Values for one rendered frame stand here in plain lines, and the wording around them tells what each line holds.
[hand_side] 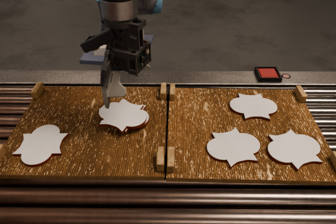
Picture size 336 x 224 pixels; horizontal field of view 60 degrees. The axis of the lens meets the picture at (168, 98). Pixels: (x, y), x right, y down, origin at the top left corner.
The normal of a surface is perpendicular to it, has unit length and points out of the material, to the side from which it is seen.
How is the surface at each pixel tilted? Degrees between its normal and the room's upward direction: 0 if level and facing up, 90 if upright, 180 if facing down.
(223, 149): 0
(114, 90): 57
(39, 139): 0
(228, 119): 0
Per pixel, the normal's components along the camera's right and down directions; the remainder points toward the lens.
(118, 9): 0.09, 0.61
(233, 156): 0.00, -0.79
